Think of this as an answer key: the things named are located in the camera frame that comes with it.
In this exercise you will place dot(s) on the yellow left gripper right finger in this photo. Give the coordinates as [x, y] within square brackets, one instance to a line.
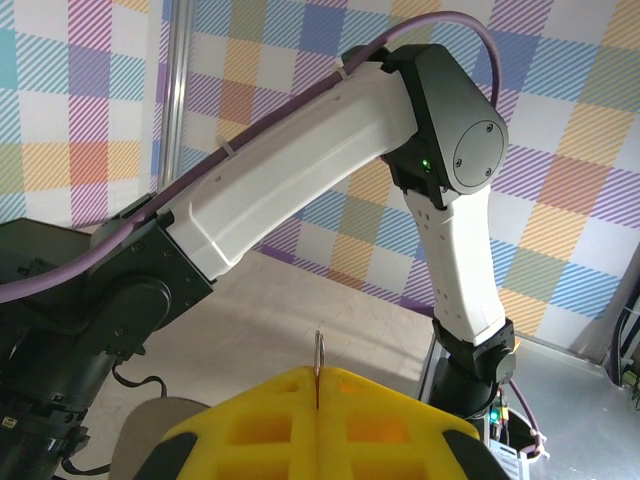
[375, 440]

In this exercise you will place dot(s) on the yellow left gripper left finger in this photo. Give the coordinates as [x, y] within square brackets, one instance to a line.
[260, 440]

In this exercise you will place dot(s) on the thin metal needle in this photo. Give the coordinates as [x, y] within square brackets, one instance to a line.
[318, 380]

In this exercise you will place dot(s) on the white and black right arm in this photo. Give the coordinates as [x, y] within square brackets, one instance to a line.
[300, 175]

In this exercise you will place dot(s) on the black hard case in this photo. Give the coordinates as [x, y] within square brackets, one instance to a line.
[45, 240]

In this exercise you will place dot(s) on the small connector board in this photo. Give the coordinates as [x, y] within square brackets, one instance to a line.
[500, 415]

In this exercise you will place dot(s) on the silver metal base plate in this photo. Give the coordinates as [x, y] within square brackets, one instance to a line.
[575, 395]

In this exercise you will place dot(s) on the grey aluminium corner post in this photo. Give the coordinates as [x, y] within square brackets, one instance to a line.
[176, 75]

